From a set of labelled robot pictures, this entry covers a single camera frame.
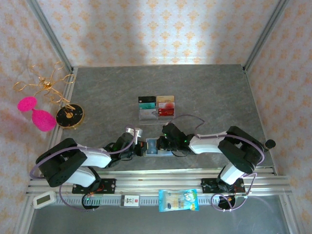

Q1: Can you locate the grey card holder wallet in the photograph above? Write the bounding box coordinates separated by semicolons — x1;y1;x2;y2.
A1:
143;137;174;158

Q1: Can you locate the blue VIP card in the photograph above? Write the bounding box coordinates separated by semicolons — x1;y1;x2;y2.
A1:
146;138;158;156

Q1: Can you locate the clear acrylic card stand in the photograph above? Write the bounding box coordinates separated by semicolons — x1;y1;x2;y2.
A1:
137;95;176;123

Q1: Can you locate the red VIP card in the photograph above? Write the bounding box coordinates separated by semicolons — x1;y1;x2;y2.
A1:
158;108;175;117

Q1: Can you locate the silver white VIP card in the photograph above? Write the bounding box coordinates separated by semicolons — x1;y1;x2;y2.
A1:
139;109;156;119

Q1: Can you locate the white card red circle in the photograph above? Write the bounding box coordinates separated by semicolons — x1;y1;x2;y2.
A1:
157;101;176;110

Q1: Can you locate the gold VIP card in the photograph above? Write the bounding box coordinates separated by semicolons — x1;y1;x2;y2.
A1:
156;95;175;103

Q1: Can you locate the white label card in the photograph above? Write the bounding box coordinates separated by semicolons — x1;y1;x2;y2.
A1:
120;194;140;208

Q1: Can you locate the blue snack packet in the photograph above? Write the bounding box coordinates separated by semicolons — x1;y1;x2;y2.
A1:
158;189;199;213

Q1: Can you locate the black round connector hub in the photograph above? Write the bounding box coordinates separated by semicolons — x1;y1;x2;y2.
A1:
81;194;101;211
217;195;236;212

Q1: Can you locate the pink hourglass shaped sponge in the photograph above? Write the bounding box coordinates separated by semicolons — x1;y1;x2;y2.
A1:
17;96;57;133

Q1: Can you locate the white digital timer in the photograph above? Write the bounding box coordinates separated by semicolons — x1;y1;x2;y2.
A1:
33;191;57;210

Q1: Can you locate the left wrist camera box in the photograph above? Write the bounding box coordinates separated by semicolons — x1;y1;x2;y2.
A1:
125;125;144;145

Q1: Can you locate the aluminium rail frame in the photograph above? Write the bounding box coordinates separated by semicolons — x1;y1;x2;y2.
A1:
25;168;293;196

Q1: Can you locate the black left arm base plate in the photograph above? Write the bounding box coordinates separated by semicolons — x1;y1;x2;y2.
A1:
72;178;117;195

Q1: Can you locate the grey slotted cable duct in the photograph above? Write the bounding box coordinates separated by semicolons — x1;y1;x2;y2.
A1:
56;195;244;207

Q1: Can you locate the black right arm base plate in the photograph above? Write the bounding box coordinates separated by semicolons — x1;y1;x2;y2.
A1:
201;177;246;195

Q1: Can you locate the gold wire stand black base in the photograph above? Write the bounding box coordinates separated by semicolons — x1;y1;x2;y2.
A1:
13;60;85;130

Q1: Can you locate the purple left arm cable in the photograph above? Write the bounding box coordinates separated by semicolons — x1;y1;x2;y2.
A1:
29;125;138;212

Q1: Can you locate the aluminium corner post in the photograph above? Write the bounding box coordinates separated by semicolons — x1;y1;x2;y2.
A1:
25;0;75;74
243;0;290;73

